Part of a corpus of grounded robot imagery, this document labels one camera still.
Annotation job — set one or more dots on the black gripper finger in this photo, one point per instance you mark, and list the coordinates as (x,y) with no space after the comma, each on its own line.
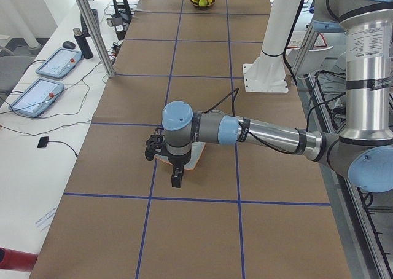
(176,177)

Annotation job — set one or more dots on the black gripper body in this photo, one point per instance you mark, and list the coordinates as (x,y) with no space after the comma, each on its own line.
(177,160)

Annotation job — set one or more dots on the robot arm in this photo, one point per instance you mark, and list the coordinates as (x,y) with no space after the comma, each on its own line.
(361,153)

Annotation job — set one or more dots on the grey square plate orange rim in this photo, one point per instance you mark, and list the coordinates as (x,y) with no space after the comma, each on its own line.
(196,152)

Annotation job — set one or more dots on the wicker fruit basket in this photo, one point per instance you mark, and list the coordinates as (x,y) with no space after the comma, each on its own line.
(202,4)

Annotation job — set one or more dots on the small black box on table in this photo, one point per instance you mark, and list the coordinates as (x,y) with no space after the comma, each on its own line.
(43,142)

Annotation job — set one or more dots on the white paper sheet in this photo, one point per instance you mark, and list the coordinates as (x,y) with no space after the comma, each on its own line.
(46,220)

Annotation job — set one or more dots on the black water bottle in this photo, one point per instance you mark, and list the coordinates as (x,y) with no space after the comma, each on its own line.
(82,43)

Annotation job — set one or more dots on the far blue teach pendant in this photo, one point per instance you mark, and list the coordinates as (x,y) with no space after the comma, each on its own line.
(60,63)

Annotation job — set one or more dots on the blue teach pendant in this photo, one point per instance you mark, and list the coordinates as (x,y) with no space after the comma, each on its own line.
(60,63)
(37,98)

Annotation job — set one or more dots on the black stand with label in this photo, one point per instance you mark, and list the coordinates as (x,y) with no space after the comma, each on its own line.
(121,19)

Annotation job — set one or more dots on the near blue teach pendant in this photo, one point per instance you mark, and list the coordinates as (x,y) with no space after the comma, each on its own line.
(37,98)

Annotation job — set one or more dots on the black computer mouse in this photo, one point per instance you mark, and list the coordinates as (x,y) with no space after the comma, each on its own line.
(68,45)

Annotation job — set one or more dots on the red cylinder object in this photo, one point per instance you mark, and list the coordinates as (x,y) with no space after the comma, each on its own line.
(17,260)

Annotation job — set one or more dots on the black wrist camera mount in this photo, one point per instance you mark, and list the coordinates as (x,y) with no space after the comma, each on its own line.
(155,145)

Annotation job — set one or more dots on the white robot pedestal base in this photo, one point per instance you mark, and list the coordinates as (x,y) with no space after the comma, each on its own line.
(267,73)

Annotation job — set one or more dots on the aluminium frame post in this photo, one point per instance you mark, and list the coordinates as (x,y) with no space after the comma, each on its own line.
(85,10)

